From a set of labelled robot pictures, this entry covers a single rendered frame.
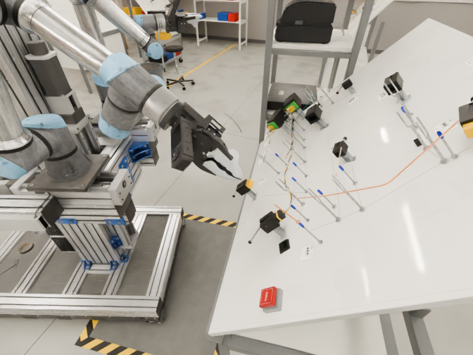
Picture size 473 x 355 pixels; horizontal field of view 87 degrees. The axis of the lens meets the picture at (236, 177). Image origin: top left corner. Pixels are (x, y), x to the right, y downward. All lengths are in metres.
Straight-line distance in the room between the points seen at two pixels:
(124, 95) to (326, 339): 0.98
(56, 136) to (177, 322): 1.36
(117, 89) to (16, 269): 1.92
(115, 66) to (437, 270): 0.72
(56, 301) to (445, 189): 1.97
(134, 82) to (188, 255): 1.74
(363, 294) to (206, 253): 1.63
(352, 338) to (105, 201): 1.06
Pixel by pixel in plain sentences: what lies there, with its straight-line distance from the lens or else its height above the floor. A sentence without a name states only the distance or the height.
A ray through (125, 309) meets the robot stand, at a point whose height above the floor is 0.23.
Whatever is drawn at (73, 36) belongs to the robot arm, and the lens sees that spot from 0.80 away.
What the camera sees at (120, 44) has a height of 0.60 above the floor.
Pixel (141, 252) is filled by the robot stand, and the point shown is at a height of 0.21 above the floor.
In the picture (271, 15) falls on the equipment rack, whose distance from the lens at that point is 1.50.
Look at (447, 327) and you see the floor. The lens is 2.33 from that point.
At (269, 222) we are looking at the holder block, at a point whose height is 1.15.
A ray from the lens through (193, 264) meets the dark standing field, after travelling 2.09.
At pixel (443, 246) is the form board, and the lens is 0.63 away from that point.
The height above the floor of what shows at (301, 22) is 1.56.
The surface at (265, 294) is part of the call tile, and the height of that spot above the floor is 1.09.
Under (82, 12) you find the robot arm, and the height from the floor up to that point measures 1.62.
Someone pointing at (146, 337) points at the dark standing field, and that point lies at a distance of 1.95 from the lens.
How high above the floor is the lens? 1.78
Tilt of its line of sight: 41 degrees down
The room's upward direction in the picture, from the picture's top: straight up
